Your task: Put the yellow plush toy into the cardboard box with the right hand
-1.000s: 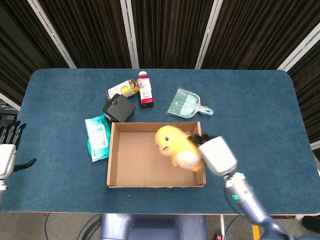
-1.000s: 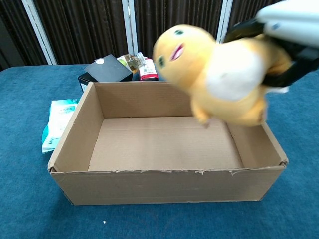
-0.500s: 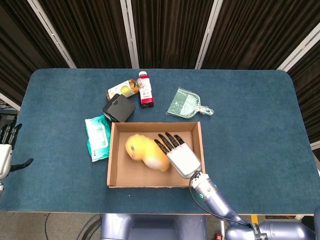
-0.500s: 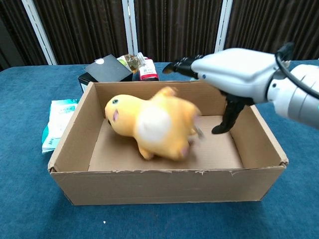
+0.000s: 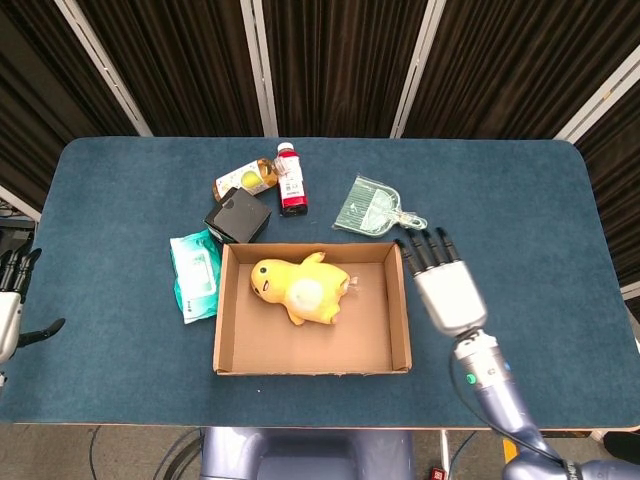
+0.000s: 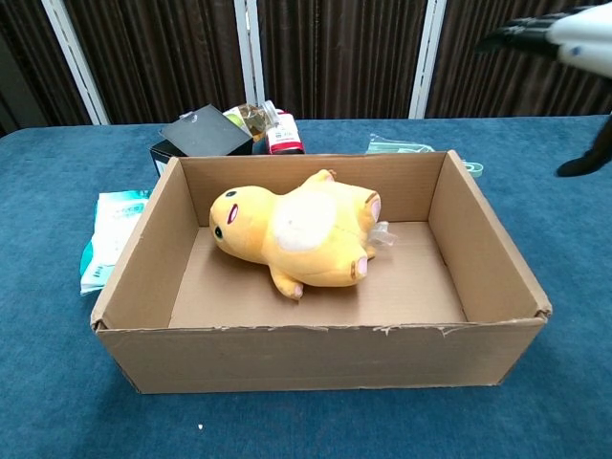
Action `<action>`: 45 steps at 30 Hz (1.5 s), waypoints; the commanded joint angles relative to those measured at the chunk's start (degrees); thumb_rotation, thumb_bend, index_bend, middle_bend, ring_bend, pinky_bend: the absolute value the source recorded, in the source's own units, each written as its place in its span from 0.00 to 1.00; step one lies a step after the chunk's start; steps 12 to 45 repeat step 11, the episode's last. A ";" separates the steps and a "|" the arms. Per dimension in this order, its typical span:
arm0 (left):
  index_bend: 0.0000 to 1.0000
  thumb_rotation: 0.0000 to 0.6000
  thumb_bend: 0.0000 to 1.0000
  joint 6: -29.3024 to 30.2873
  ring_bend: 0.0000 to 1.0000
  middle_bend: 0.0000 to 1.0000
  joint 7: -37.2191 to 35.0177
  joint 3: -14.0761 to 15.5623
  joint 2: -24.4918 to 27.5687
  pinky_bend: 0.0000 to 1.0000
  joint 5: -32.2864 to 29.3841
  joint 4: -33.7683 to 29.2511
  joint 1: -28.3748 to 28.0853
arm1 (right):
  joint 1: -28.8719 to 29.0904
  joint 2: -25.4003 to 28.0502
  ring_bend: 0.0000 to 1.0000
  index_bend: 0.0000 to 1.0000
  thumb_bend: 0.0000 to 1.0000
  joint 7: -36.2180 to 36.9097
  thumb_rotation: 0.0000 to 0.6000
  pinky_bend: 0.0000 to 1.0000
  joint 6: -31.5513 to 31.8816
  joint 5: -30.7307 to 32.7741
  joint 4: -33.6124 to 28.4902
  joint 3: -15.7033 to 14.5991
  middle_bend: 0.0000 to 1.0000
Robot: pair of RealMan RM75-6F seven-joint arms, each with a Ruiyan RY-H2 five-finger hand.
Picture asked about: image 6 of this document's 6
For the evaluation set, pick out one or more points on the right black-fingered robot hand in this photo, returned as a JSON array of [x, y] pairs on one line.
[[588, 38]]

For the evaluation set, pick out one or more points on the yellow plush toy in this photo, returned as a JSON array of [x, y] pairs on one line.
[[306, 239]]

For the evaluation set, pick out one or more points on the black square box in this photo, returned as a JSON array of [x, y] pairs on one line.
[[205, 131]]

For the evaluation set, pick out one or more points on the open cardboard box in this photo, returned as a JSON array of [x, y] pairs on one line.
[[311, 356]]

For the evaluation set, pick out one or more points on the pale green dustpan brush set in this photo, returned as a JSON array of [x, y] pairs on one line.
[[397, 146]]

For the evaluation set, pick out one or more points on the red juice bottle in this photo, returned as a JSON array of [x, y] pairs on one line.
[[286, 138]]

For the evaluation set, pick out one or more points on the yellow tea bottle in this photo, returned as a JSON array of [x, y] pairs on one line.
[[251, 117]]

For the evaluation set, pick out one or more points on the green wet wipes pack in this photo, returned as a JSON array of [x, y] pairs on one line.
[[112, 229]]

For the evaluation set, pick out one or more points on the blue table mat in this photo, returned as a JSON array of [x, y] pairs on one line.
[[57, 358]]

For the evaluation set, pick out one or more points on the white partition post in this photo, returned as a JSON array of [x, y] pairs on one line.
[[428, 57], [249, 52], [76, 62]]

